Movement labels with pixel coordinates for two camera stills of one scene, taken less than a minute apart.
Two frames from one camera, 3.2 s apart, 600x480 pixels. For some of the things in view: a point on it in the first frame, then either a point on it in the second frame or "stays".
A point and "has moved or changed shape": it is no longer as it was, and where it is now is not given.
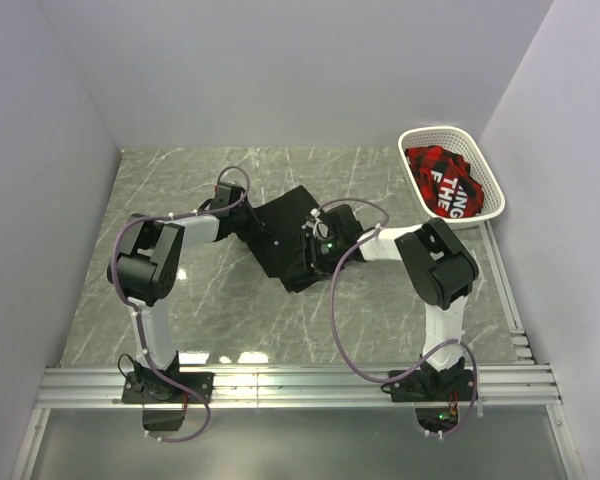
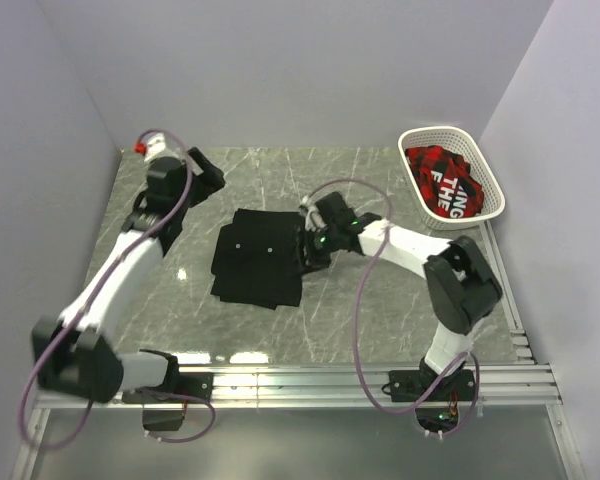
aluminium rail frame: x=526 y=383 stays
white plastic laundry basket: x=449 y=177 stays
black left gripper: x=256 y=225 → x=211 y=180
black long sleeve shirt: x=278 y=250 has moved or changed shape
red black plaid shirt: x=444 y=180 stays
